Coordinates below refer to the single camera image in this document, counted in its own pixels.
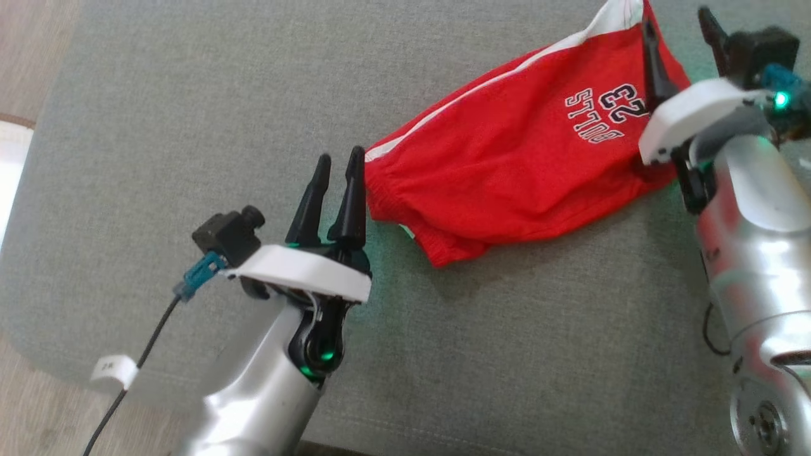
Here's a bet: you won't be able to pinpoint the white flat object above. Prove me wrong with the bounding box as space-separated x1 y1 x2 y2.
0 113 36 249

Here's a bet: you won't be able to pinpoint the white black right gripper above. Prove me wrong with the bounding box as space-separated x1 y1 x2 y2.
638 6 772 214

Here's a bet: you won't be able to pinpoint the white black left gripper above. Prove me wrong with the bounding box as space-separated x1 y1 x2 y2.
222 146 373 384

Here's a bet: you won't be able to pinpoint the red shorts with white stripe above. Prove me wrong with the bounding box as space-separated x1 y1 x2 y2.
364 0 693 269

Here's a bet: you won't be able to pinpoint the white cable label tag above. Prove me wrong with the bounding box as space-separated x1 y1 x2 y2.
91 354 139 391

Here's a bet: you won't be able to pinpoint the grey sofa seat cushion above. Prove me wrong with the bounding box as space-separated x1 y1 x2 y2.
0 0 811 456

